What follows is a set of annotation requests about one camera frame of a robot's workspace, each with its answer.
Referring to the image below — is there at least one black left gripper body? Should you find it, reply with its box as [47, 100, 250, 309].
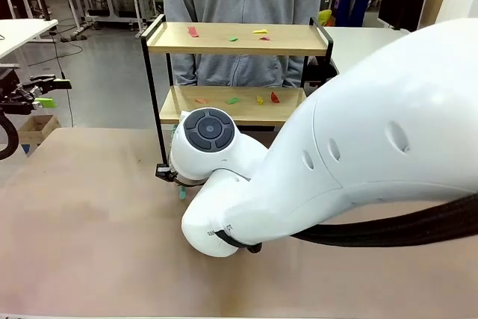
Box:
[0, 66, 37, 115]

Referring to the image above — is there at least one teal fluffy duster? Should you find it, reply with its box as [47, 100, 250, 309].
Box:
[172, 123, 187, 201]

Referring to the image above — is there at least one person right forearm grey sleeve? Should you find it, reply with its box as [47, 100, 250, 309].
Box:
[172, 53, 199, 87]

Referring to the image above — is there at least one person left forearm grey sleeve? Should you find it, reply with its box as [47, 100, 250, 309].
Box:
[282, 55, 305, 88]

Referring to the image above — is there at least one cardboard box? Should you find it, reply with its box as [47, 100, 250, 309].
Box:
[16, 114, 61, 146]

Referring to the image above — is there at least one white side table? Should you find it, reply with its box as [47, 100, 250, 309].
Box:
[0, 18, 60, 59]

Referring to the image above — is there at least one black office chair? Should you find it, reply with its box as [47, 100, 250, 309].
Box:
[304, 56, 339, 83]

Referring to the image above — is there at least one white table with round corner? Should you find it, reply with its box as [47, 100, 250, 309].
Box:
[323, 26, 412, 73]

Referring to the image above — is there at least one black monitor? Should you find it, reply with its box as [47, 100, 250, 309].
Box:
[377, 0, 429, 33]

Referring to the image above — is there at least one black floor cable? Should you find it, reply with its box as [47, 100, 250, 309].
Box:
[50, 31, 75, 128]

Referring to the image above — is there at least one left arm black cable sleeve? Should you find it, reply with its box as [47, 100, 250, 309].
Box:
[0, 109, 19, 161]

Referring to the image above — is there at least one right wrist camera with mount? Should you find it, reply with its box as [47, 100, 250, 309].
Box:
[155, 162, 177, 184]

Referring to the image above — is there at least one black frame wooden shelf rack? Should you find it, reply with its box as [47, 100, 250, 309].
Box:
[140, 13, 334, 166]

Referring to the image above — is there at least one black velcro strap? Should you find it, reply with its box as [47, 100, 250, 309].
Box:
[214, 229, 263, 255]

